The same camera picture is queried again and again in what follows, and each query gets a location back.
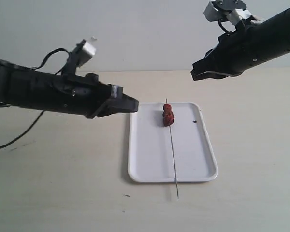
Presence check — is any white rectangular plastic tray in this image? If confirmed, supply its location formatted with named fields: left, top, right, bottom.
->
left=127, top=102, right=218, bottom=183

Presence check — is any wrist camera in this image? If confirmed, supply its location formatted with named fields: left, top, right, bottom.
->
left=65, top=37, right=97, bottom=69
left=203, top=0, right=264, bottom=25

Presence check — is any thin metal skewer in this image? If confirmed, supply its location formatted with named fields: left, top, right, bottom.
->
left=165, top=98, right=180, bottom=200

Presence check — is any red date top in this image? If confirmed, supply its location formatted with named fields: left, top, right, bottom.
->
left=162, top=115, right=174, bottom=127

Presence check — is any red date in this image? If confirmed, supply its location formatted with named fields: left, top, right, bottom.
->
left=162, top=110, right=174, bottom=117
left=162, top=115, right=174, bottom=127
left=163, top=104, right=172, bottom=111

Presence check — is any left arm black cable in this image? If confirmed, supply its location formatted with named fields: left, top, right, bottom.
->
left=0, top=48, right=71, bottom=151

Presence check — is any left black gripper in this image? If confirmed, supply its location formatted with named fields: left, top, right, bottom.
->
left=9, top=69, right=139, bottom=118

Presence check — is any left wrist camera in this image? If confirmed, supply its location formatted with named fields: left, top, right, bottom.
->
left=65, top=37, right=97, bottom=69

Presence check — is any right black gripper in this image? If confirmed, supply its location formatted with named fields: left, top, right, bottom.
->
left=190, top=8, right=290, bottom=81

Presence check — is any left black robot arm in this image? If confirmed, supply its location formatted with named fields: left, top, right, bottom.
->
left=0, top=60, right=139, bottom=119

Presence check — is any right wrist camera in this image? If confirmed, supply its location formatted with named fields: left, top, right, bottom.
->
left=203, top=0, right=264, bottom=25

